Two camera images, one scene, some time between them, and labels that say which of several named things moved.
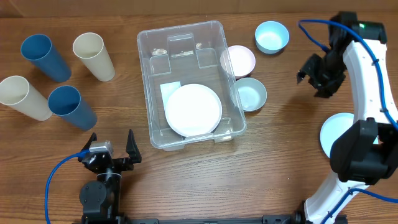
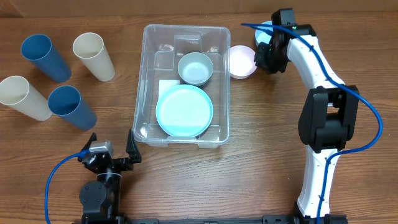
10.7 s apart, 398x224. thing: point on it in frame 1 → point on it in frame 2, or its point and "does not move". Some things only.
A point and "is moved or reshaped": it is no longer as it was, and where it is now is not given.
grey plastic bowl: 252,93 → 195,68
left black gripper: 132,149 does not move
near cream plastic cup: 15,91 does not move
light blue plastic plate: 333,126 is moved or reshaped
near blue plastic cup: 66,102 does not move
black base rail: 268,219 does not move
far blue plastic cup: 38,48 does not move
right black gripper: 329,86 → 263,61
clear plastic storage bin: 190,89 is moved or reshaped
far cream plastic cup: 91,48 does not move
